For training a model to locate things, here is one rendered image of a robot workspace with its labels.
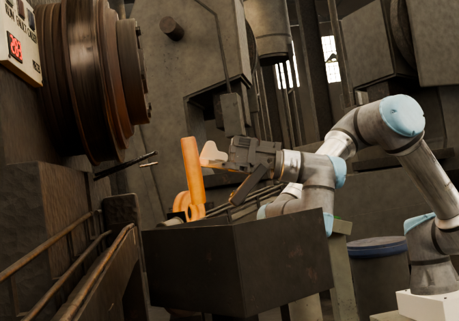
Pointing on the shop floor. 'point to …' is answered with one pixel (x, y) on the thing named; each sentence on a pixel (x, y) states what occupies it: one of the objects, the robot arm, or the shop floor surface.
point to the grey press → (410, 59)
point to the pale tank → (272, 48)
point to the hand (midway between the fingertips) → (192, 162)
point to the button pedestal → (341, 273)
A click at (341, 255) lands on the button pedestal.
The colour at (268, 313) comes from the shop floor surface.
